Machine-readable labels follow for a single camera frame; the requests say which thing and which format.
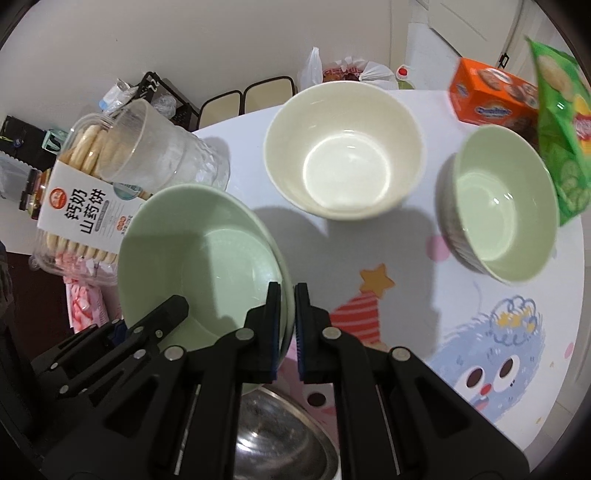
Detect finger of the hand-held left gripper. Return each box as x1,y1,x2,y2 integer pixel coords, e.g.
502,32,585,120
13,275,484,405
32,322,129,376
55,296,190,401

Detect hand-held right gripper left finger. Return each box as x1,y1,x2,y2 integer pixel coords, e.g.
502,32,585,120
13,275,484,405
44,281,289,480

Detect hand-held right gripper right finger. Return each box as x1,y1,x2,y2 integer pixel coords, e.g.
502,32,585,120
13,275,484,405
294,283,532,480

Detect large green ceramic bowl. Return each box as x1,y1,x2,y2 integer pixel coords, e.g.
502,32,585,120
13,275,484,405
117,183,295,384

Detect small steel bowl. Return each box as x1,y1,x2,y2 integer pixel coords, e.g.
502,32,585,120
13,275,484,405
235,384,340,480

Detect cream ceramic bowl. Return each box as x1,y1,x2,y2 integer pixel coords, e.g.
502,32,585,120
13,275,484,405
263,82,426,221

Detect small green ceramic bowl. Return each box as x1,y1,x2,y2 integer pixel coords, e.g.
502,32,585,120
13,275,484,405
436,126,560,284

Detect pink marshmallow bag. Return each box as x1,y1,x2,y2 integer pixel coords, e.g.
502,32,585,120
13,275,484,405
65,272,123,330

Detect cartoon printed tablecloth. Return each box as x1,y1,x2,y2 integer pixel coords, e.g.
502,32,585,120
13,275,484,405
65,88,591,480

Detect clear biscuit box white label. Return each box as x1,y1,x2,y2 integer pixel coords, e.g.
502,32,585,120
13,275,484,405
28,113,153,280

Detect dark drink bottle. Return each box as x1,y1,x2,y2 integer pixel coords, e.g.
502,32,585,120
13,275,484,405
18,168,52,219

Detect clear plastic cup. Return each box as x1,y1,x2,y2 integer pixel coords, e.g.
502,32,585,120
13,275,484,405
99,98,230,195

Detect mint green plastic holder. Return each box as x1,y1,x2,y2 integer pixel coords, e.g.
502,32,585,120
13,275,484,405
42,128,70,153

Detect black paper bag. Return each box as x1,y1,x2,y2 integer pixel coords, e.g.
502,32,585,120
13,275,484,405
0,115,51,158

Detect black framed cream stool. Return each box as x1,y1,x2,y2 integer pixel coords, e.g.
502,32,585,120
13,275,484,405
243,76,296,112
198,90,244,127

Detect white plastic bag red contents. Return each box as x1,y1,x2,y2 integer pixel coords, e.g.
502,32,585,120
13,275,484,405
323,58,398,88

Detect orange cookie box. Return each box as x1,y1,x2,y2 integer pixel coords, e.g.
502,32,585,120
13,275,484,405
450,58,541,134

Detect green chips bag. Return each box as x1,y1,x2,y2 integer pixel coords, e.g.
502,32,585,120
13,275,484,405
526,36,591,227

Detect white door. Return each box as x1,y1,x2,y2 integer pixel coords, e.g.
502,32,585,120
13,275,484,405
406,0,527,61

